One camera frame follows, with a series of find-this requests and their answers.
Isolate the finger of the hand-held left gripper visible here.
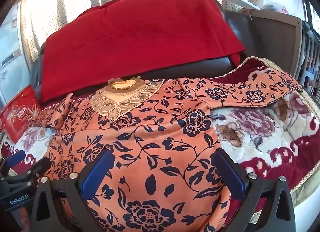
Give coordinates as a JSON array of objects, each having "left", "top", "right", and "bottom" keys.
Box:
[
  {"left": 0, "top": 150, "right": 27, "bottom": 180},
  {"left": 7, "top": 157, "right": 52, "bottom": 185}
]

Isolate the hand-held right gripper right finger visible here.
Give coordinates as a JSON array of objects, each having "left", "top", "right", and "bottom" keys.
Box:
[{"left": 211, "top": 148, "right": 295, "bottom": 232}]

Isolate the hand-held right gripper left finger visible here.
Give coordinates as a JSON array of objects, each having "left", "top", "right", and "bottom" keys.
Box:
[{"left": 30, "top": 150, "right": 114, "bottom": 232}]

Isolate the orange floral top with lace collar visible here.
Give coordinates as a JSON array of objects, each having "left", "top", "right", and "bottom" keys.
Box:
[{"left": 32, "top": 76, "right": 303, "bottom": 232}]

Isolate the red box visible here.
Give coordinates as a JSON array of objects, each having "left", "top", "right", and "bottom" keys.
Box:
[{"left": 0, "top": 84, "right": 42, "bottom": 144}]

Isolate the floral plush blanket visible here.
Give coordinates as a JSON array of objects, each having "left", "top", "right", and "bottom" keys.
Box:
[{"left": 0, "top": 57, "right": 320, "bottom": 232}]

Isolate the white appliance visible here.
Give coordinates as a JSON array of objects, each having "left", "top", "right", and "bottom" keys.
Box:
[{"left": 0, "top": 2, "right": 32, "bottom": 109}]

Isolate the dark leather sofa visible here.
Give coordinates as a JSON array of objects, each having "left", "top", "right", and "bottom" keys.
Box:
[{"left": 29, "top": 0, "right": 273, "bottom": 95}]

